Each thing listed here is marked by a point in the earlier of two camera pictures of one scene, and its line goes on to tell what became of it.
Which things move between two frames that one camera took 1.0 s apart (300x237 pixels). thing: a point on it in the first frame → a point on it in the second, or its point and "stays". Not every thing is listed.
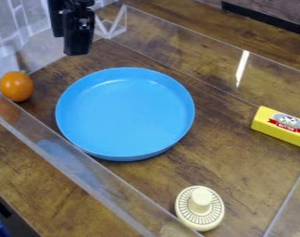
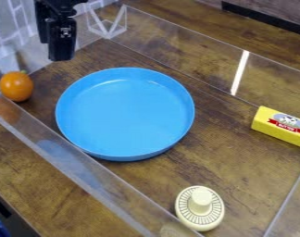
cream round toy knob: x=200 y=207 stays
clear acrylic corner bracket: x=109 y=29 stays
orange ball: x=17 y=85 stays
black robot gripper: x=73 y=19 → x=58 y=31
